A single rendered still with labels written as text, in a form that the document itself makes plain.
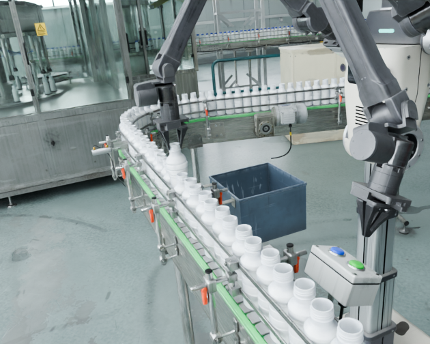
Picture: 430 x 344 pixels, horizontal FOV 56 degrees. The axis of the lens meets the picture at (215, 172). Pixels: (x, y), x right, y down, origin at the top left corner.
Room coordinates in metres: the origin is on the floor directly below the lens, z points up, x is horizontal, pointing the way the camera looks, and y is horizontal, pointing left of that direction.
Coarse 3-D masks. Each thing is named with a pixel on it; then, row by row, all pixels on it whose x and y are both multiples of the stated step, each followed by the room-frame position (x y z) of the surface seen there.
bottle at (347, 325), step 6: (348, 318) 0.50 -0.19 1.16; (342, 324) 0.50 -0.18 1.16; (348, 324) 0.50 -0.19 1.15; (354, 324) 0.50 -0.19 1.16; (360, 324) 0.49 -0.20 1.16; (342, 330) 0.48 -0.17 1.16; (348, 330) 0.50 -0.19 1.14; (354, 330) 0.50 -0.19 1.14; (360, 330) 0.48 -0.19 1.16; (336, 336) 0.49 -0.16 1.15; (342, 336) 0.48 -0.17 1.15; (348, 336) 0.47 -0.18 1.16; (354, 336) 0.47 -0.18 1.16; (360, 336) 0.47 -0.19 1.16; (336, 342) 0.49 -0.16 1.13; (342, 342) 0.48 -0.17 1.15; (348, 342) 0.47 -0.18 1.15; (354, 342) 0.47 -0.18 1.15; (360, 342) 0.47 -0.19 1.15
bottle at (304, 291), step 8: (296, 280) 0.61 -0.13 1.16; (304, 280) 0.61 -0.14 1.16; (312, 280) 0.61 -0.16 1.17; (296, 288) 0.59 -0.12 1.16; (304, 288) 0.61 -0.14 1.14; (312, 288) 0.58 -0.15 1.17; (296, 296) 0.59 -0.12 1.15; (304, 296) 0.58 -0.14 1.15; (312, 296) 0.58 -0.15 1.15; (288, 304) 0.60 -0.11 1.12; (296, 304) 0.59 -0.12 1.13; (304, 304) 0.58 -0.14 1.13; (288, 312) 0.60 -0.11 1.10; (296, 312) 0.58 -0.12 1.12; (304, 312) 0.57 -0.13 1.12; (296, 320) 0.58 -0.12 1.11; (304, 320) 0.57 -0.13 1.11; (296, 336) 0.58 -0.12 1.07
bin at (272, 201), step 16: (224, 176) 1.74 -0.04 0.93; (240, 176) 1.77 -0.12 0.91; (256, 176) 1.80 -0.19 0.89; (272, 176) 1.79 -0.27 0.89; (288, 176) 1.66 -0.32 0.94; (224, 192) 1.57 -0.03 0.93; (240, 192) 1.77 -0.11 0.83; (256, 192) 1.80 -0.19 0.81; (272, 192) 1.48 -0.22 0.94; (288, 192) 1.51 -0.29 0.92; (304, 192) 1.54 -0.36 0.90; (240, 208) 1.43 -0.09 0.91; (256, 208) 1.46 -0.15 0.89; (272, 208) 1.49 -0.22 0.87; (288, 208) 1.51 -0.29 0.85; (304, 208) 1.54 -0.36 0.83; (240, 224) 1.44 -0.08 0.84; (256, 224) 1.46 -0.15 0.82; (272, 224) 1.49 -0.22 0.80; (288, 224) 1.51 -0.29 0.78; (304, 224) 1.54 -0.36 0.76
